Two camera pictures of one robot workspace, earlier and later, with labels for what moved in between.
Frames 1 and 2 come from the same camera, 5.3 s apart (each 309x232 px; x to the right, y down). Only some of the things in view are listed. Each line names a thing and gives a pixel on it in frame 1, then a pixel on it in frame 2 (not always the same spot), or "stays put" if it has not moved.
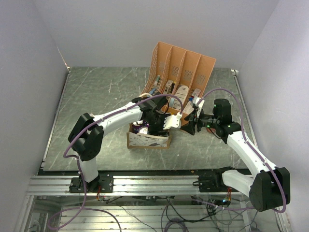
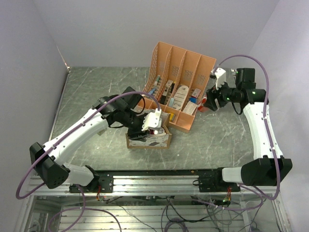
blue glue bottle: (152, 91) stays put
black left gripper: (156, 131) to (138, 134)
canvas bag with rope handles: (145, 140) stays put
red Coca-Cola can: (213, 130) to (201, 107)
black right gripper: (189, 127) to (212, 94)
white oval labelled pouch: (181, 93) stays put
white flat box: (189, 108) stays put
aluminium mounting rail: (123, 186) stays put
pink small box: (196, 92) stays put
